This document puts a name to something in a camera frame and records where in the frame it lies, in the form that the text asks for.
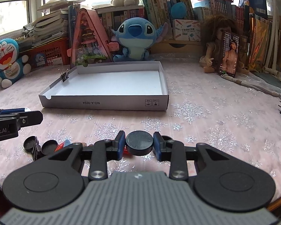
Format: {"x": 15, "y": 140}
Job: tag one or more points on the light blue hair clip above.
{"x": 66, "y": 143}

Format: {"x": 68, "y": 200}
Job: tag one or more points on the white patterned carton box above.
{"x": 186, "y": 30}

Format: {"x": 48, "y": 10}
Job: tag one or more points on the brown haired doll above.
{"x": 211, "y": 34}

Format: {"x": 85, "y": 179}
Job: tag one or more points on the Doraemon plush toy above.
{"x": 12, "y": 66}

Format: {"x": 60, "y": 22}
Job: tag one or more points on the pink triangular miniature house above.
{"x": 91, "y": 44}

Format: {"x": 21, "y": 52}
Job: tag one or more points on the white cardboard box tray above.
{"x": 130, "y": 86}

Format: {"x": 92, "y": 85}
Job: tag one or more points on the large black binder clip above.
{"x": 36, "y": 150}

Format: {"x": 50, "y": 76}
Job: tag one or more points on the small binder clip on tray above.
{"x": 64, "y": 75}

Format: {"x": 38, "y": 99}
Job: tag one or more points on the row of upright books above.
{"x": 158, "y": 12}

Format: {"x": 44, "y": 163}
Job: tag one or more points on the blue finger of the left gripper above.
{"x": 11, "y": 111}

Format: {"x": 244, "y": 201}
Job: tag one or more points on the wooden drawer box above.
{"x": 172, "y": 46}

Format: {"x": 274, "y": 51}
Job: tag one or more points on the Stitch plush toy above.
{"x": 136, "y": 35}

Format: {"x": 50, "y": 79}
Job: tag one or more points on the black round cap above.
{"x": 49, "y": 147}
{"x": 30, "y": 143}
{"x": 139, "y": 143}

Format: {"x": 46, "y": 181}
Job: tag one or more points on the smartphone showing woman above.
{"x": 228, "y": 55}

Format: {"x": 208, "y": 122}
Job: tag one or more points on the red plastic crate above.
{"x": 50, "y": 54}

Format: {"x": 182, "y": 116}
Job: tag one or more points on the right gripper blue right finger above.
{"x": 159, "y": 146}

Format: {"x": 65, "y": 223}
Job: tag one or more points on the stack of books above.
{"x": 53, "y": 24}

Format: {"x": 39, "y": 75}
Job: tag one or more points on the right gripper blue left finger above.
{"x": 118, "y": 145}

